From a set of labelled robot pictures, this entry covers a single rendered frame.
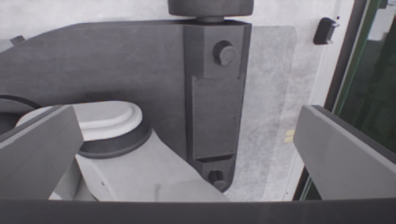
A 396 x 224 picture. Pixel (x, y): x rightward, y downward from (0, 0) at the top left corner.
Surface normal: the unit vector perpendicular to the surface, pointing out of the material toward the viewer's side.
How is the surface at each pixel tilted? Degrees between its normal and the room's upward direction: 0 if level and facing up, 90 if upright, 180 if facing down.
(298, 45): 0
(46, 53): 0
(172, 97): 0
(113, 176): 90
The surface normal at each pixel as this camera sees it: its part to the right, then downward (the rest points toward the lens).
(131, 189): 0.00, -0.88
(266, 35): 0.20, 0.47
